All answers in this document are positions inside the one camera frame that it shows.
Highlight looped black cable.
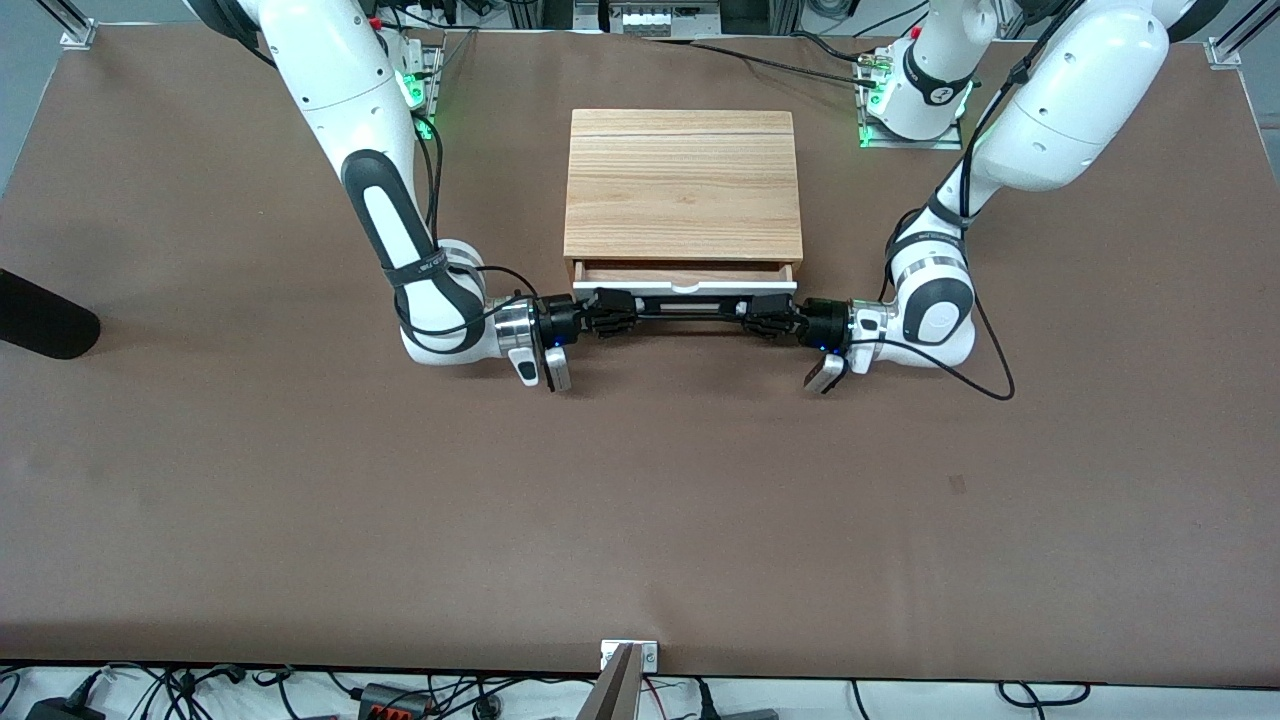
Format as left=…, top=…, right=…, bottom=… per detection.
left=995, top=681, right=1092, bottom=710

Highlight small metal edge bracket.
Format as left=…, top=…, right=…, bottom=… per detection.
left=600, top=640, right=660, bottom=673

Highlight long black table cable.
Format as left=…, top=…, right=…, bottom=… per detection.
left=645, top=38, right=881, bottom=89

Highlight black metal drawer handle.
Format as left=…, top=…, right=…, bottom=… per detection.
left=636, top=296, right=749, bottom=323

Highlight white power strip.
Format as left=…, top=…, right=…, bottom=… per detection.
left=610, top=0, right=723, bottom=39

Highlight white-front wooden drawer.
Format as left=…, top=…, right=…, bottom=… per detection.
left=572, top=258, right=801, bottom=297

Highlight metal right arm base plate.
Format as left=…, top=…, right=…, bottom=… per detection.
left=405, top=45, right=442, bottom=141

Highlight aluminium corner bracket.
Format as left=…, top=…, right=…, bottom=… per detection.
left=40, top=0, right=99, bottom=49
left=1207, top=20, right=1263, bottom=69

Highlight light wooden drawer cabinet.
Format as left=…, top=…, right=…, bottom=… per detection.
left=563, top=108, right=804, bottom=286

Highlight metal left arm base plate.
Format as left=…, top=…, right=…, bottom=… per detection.
left=858, top=55, right=966, bottom=151

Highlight black rounded object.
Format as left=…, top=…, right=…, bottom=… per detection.
left=0, top=268, right=102, bottom=361

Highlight black connector block orange levers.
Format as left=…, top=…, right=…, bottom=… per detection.
left=358, top=683, right=437, bottom=720

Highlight short black table cable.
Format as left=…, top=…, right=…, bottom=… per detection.
left=790, top=30, right=873, bottom=65

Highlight thin grey cable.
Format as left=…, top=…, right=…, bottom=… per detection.
left=436, top=26, right=479, bottom=101

